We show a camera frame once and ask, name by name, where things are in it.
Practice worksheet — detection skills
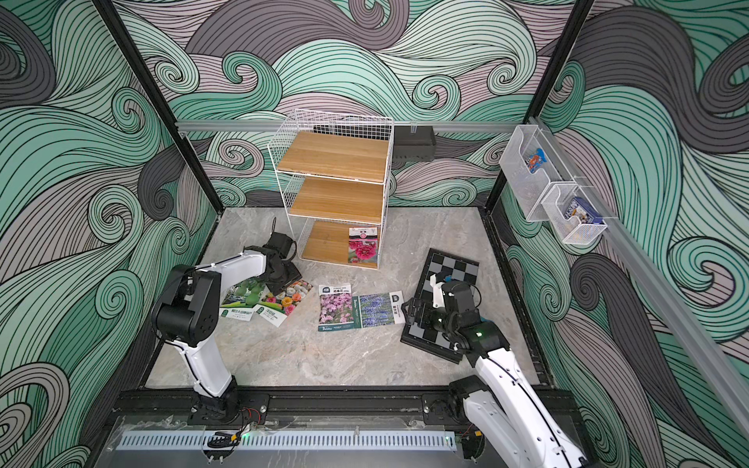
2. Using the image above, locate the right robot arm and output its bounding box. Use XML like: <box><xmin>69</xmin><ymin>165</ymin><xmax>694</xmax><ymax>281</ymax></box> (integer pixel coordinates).
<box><xmin>403</xmin><ymin>275</ymin><xmax>589</xmax><ymax>467</ymax></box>

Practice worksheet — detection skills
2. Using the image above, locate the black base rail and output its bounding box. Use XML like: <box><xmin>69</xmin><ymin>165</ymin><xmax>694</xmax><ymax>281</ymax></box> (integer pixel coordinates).
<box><xmin>110</xmin><ymin>384</ymin><xmax>580</xmax><ymax>427</ymax></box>

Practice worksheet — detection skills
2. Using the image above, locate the lower clear wall bin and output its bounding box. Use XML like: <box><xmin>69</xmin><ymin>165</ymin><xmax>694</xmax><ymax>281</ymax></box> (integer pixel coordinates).
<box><xmin>541</xmin><ymin>183</ymin><xmax>608</xmax><ymax>247</ymax></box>

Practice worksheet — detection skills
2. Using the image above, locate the blue card box in bin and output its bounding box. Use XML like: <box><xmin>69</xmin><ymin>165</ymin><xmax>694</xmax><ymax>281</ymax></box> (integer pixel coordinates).
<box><xmin>564</xmin><ymin>196</ymin><xmax>604</xmax><ymax>224</ymax></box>

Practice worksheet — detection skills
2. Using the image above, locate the black white chessboard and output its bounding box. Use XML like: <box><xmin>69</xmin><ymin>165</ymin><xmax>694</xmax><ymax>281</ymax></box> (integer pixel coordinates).
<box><xmin>401</xmin><ymin>249</ymin><xmax>480</xmax><ymax>365</ymax></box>

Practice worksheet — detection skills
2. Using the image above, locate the black wall bin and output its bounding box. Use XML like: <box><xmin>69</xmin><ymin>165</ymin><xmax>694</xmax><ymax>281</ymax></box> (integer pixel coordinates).
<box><xmin>392</xmin><ymin>126</ymin><xmax>436</xmax><ymax>164</ymax></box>

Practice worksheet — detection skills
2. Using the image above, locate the mixed colour flower seed packet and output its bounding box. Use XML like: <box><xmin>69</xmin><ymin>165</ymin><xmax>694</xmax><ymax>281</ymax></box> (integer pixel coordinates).
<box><xmin>254</xmin><ymin>280</ymin><xmax>313</xmax><ymax>328</ymax></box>

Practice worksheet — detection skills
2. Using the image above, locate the upper clear wall bin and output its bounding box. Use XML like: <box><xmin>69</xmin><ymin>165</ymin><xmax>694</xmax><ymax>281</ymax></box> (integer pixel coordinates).
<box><xmin>501</xmin><ymin>125</ymin><xmax>563</xmax><ymax>222</ymax></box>

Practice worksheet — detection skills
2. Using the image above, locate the pink flower seed packet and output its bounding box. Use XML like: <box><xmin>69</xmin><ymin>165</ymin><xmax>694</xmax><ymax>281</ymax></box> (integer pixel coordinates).
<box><xmin>318</xmin><ymin>284</ymin><xmax>361</xmax><ymax>332</ymax></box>

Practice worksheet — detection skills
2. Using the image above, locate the magenta flower seed packet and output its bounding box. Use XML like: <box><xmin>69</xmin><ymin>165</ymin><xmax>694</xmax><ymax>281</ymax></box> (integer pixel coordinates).
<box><xmin>347</xmin><ymin>226</ymin><xmax>380</xmax><ymax>268</ymax></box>

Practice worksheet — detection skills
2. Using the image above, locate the white wire shelf rack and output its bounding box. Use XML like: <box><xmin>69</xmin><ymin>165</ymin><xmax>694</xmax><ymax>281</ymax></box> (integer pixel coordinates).
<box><xmin>267</xmin><ymin>108</ymin><xmax>395</xmax><ymax>269</ymax></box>

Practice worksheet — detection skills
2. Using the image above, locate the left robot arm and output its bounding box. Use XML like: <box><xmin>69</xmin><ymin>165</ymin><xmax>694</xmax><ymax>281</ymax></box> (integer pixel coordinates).
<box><xmin>150</xmin><ymin>232</ymin><xmax>300</xmax><ymax>399</ymax></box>

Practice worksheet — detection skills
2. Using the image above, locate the clear wall bin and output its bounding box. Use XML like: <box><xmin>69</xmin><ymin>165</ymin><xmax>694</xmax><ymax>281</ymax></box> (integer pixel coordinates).
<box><xmin>501</xmin><ymin>125</ymin><xmax>563</xmax><ymax>222</ymax></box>
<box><xmin>541</xmin><ymin>183</ymin><xmax>608</xmax><ymax>247</ymax></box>

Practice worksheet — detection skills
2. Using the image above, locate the lavender seed packet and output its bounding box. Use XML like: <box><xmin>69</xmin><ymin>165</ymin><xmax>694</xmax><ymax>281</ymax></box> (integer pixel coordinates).
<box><xmin>354</xmin><ymin>291</ymin><xmax>406</xmax><ymax>329</ymax></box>

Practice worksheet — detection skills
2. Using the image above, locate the blue red item in bin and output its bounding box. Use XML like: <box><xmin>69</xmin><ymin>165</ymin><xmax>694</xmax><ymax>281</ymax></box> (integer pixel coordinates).
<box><xmin>525</xmin><ymin>147</ymin><xmax>548</xmax><ymax>174</ymax></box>

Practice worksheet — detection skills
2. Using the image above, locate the grey slotted cable duct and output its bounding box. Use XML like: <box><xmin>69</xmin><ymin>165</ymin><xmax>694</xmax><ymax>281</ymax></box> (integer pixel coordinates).
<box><xmin>115</xmin><ymin>430</ymin><xmax>458</xmax><ymax>452</ymax></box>

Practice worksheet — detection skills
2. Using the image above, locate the green leaf seed packet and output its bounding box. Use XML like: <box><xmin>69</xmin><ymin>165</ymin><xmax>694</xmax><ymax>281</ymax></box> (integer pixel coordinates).
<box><xmin>220</xmin><ymin>278</ymin><xmax>265</xmax><ymax>322</ymax></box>

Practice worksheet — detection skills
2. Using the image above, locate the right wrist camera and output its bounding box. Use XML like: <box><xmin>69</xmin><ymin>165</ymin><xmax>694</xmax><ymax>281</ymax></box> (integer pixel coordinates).
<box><xmin>429</xmin><ymin>275</ymin><xmax>445</xmax><ymax>309</ymax></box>

